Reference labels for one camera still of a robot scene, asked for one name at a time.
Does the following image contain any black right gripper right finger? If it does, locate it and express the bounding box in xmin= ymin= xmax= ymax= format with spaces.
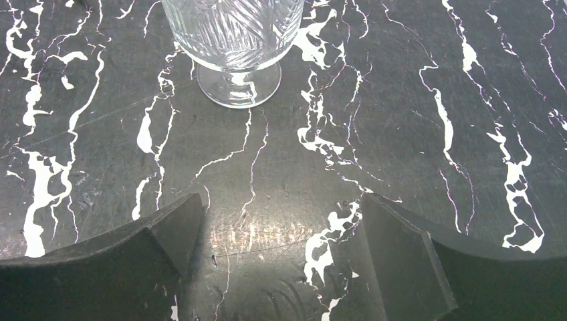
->
xmin=360 ymin=194 xmax=566 ymax=320

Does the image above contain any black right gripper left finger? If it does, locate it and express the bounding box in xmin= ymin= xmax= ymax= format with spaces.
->
xmin=1 ymin=194 xmax=203 ymax=320

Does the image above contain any clear cut glass goblet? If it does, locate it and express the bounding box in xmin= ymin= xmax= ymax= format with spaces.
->
xmin=162 ymin=0 xmax=304 ymax=109

